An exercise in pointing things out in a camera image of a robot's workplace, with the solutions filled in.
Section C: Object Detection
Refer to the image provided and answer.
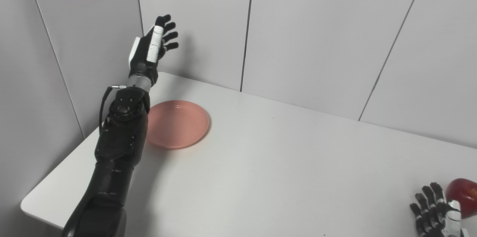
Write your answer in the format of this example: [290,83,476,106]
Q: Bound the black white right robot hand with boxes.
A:
[410,182,471,237]

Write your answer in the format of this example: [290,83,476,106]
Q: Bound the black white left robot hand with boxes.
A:
[128,14,180,87]

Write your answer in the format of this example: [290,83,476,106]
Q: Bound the pink round plate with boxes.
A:
[145,100,211,150]

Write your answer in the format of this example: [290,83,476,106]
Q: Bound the red apple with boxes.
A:
[445,178,477,219]

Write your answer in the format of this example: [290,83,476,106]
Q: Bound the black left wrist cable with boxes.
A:
[98,85,128,136]

